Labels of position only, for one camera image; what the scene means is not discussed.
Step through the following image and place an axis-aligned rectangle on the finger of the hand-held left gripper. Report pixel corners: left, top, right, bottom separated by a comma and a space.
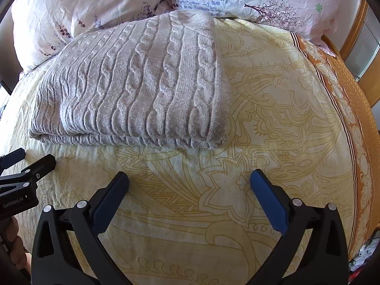
0, 154, 57, 196
0, 148, 26, 170

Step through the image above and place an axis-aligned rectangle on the yellow patterned bed sheet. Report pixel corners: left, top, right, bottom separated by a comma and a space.
0, 18, 376, 285

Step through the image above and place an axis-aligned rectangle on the orange textured blanket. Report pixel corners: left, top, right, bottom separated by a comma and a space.
322, 43, 375, 244

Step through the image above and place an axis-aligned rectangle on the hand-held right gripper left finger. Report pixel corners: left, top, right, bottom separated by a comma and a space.
31, 171, 134, 285

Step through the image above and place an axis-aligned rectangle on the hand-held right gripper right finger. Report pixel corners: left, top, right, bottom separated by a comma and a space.
246, 169, 349, 285

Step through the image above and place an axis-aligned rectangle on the person's left hand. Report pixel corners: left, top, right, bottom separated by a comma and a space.
1, 215, 32, 276

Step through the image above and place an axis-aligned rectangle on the beige cable knit sweater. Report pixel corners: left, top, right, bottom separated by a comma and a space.
28, 9, 231, 150

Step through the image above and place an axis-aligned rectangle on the wooden cabinet with glass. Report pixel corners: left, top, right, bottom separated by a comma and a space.
338, 0, 380, 107

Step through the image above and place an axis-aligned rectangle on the colourful cloth pile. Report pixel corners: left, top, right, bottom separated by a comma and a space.
349, 237, 380, 274

